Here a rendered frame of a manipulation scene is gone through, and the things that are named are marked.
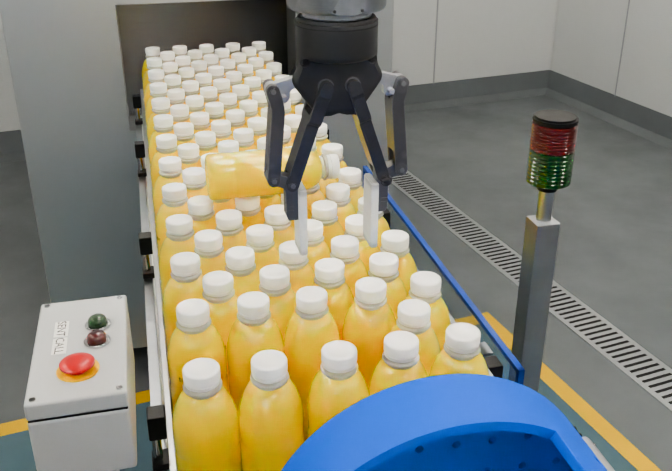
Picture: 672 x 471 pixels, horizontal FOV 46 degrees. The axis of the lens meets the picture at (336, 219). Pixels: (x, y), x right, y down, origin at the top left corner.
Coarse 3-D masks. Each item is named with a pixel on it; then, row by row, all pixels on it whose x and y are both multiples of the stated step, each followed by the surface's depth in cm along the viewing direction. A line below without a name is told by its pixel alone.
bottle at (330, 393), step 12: (324, 372) 86; (348, 372) 86; (360, 372) 88; (312, 384) 88; (324, 384) 86; (336, 384) 86; (348, 384) 86; (360, 384) 87; (312, 396) 87; (324, 396) 86; (336, 396) 85; (348, 396) 85; (360, 396) 86; (312, 408) 87; (324, 408) 86; (336, 408) 85; (312, 420) 88; (324, 420) 86; (312, 432) 89
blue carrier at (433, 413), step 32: (416, 384) 60; (448, 384) 59; (480, 384) 60; (512, 384) 62; (352, 416) 59; (384, 416) 57; (416, 416) 56; (448, 416) 56; (480, 416) 56; (512, 416) 57; (544, 416) 59; (320, 448) 58; (352, 448) 56; (384, 448) 55; (416, 448) 63; (448, 448) 63; (480, 448) 64; (512, 448) 65; (544, 448) 66; (576, 448) 57
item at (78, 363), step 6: (72, 354) 84; (78, 354) 84; (84, 354) 84; (90, 354) 84; (66, 360) 83; (72, 360) 83; (78, 360) 83; (84, 360) 83; (90, 360) 83; (60, 366) 83; (66, 366) 82; (72, 366) 82; (78, 366) 82; (84, 366) 82; (90, 366) 83; (66, 372) 82; (72, 372) 82; (78, 372) 82; (84, 372) 83
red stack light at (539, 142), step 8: (536, 128) 110; (544, 128) 109; (552, 128) 109; (568, 128) 109; (576, 128) 110; (536, 136) 111; (544, 136) 110; (552, 136) 109; (560, 136) 109; (568, 136) 109; (576, 136) 111; (536, 144) 111; (544, 144) 110; (552, 144) 110; (560, 144) 109; (568, 144) 110; (536, 152) 112; (544, 152) 110; (552, 152) 110; (560, 152) 110; (568, 152) 110
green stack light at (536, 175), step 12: (528, 156) 114; (540, 156) 111; (552, 156) 110; (564, 156) 111; (528, 168) 114; (540, 168) 112; (552, 168) 111; (564, 168) 111; (528, 180) 114; (540, 180) 112; (552, 180) 112; (564, 180) 112
